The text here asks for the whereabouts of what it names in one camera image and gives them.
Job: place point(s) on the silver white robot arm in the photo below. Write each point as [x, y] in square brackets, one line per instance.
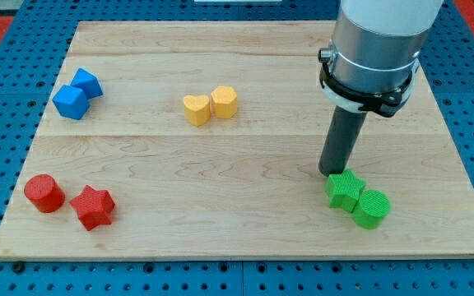
[371, 60]

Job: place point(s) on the wooden board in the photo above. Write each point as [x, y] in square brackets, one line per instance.
[237, 189]

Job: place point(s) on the yellow hexagon block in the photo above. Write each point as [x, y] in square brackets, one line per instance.
[224, 102]

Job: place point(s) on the yellow heart block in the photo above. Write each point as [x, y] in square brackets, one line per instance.
[197, 109]

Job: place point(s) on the dark grey pointer rod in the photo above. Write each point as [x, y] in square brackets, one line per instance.
[340, 140]

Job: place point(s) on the green star block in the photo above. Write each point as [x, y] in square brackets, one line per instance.
[344, 190]

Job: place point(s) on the green cylinder block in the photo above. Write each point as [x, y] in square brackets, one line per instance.
[371, 209]

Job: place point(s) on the red star block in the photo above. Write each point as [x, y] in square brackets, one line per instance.
[93, 207]

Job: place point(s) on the blue cube block rear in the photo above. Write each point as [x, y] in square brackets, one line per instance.
[87, 82]

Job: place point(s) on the blue cube block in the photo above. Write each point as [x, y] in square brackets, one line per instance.
[87, 82]
[71, 102]

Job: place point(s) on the blue cube block front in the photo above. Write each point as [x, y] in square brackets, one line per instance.
[71, 102]

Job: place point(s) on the red cylinder block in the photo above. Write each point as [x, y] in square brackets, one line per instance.
[44, 193]

